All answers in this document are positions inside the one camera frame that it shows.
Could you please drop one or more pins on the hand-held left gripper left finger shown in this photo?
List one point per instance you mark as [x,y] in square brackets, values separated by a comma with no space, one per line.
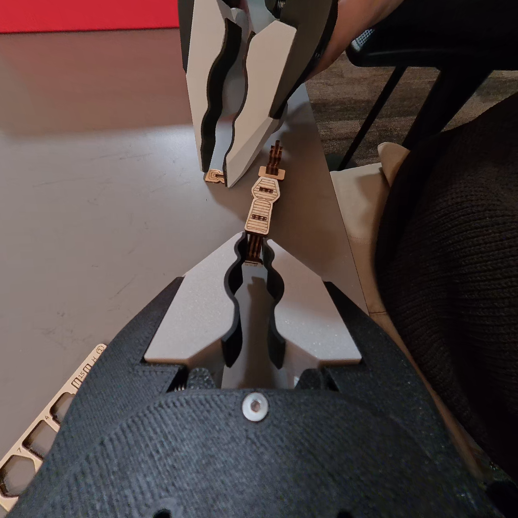
[190,319]

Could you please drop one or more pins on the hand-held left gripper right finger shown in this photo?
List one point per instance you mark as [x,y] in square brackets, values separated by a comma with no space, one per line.
[315,323]

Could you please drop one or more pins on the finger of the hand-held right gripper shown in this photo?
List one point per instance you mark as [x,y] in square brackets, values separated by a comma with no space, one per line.
[267,81]
[204,60]

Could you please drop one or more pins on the small wooden puzzle piece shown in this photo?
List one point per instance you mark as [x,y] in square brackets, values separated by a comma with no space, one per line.
[212,176]

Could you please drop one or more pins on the wooden puzzle model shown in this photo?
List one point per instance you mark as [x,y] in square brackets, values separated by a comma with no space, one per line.
[259,214]

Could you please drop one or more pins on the grey desk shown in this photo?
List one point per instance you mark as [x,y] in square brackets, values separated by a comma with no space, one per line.
[101,202]

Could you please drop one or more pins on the person's right hand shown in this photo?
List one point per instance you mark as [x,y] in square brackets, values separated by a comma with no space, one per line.
[356,16]

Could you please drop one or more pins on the black chair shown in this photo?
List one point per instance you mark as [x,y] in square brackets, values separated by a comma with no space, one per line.
[425,56]

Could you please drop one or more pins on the red box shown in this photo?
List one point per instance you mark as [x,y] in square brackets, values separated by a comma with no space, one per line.
[81,16]

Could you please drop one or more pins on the person's black sweater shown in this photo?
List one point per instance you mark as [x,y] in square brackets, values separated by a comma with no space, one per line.
[457,263]

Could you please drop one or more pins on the wooden puzzle sheet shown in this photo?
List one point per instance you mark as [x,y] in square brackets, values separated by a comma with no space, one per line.
[24,447]

